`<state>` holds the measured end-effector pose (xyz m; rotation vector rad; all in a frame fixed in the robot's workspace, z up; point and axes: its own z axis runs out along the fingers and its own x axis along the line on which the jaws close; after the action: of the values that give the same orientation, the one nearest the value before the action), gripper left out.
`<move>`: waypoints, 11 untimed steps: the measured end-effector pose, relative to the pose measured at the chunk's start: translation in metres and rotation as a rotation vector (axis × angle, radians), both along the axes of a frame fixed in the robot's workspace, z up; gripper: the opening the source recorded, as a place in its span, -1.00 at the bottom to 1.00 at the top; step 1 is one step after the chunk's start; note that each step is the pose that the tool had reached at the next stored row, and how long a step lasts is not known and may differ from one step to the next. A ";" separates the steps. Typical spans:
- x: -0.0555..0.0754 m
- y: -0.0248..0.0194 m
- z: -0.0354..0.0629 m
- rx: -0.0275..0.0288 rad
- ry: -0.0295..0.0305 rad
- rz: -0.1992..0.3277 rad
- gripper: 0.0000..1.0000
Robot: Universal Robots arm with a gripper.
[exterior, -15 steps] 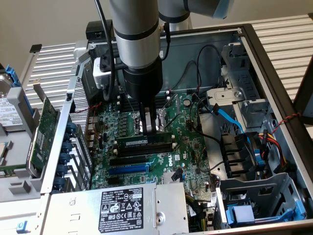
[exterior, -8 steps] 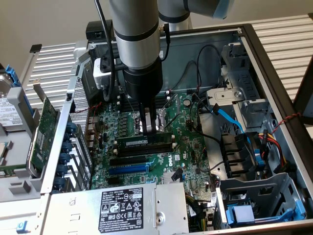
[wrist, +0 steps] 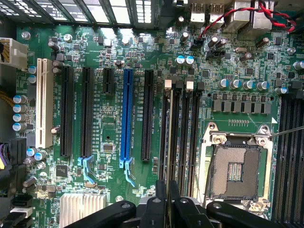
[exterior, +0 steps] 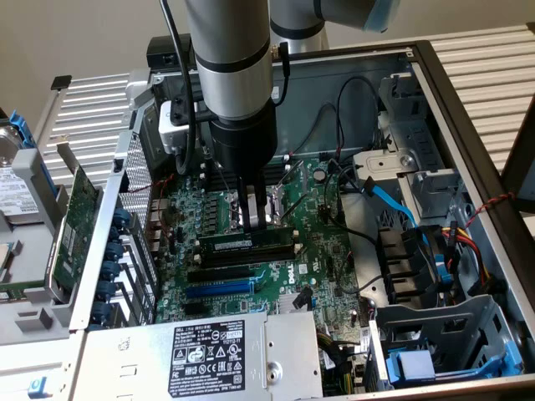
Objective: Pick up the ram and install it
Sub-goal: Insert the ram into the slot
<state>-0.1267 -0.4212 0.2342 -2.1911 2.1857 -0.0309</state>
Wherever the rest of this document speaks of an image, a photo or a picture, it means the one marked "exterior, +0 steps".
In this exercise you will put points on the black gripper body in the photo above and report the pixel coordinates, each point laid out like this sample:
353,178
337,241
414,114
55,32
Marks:
244,142

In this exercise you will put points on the green RAM stick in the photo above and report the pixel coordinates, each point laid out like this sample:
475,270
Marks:
21,291
276,236

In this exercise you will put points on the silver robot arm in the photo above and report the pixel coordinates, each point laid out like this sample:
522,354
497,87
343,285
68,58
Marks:
230,42

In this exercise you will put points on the black RAM slot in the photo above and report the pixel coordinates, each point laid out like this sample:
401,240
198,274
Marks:
273,247
281,169
281,163
248,261
247,256
280,174
279,180

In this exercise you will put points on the CPU socket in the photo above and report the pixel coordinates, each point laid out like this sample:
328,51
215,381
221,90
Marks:
254,200

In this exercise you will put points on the metal locking lever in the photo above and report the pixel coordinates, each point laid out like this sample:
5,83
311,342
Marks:
296,205
223,184

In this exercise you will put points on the round coin battery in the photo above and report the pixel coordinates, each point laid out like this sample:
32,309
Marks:
319,174

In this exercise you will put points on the long black expansion slot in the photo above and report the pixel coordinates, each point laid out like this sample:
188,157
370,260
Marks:
219,274

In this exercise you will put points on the green motherboard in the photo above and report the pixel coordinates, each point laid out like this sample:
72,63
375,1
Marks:
322,250

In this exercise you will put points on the open PC case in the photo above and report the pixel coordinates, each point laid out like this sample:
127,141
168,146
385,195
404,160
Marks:
309,83

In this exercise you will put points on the blue expansion slot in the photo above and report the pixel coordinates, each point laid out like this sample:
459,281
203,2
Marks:
219,289

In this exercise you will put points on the silver chipset heatsink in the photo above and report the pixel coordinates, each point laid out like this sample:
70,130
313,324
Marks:
286,303

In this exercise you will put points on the black SATA connector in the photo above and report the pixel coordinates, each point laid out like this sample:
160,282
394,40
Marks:
303,297

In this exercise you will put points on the short black expansion slot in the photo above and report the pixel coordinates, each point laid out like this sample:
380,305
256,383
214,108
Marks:
194,309

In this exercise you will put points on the black box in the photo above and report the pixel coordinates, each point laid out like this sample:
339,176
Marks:
161,52

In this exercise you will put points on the blue card clip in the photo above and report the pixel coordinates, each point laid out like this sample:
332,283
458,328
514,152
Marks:
113,251
107,290
110,270
101,312
121,218

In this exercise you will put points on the silver disk bay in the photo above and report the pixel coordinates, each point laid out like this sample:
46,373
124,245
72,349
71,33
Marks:
384,163

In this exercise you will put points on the green graphics card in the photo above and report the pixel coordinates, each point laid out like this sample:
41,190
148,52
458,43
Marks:
79,225

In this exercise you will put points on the grey power supply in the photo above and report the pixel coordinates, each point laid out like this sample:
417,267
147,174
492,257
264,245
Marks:
125,355

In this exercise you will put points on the black slat end cap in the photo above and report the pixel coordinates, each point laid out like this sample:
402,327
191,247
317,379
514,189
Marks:
61,82

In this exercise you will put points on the grey metal drive cage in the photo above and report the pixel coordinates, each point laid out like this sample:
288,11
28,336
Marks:
439,326

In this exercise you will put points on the blue disk caddy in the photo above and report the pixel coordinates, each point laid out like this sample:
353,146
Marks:
414,363

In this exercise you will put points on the grey parts rack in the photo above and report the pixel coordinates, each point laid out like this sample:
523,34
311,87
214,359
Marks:
29,259

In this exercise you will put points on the hard disk with blue rails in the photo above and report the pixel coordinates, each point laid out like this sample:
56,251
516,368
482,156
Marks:
12,188

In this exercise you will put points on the CPU chip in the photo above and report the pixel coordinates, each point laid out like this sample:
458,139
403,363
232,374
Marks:
4,259

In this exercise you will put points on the blue case button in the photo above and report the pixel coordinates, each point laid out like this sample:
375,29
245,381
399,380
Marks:
37,387

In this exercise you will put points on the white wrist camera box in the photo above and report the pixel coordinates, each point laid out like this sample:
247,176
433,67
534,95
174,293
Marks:
171,131

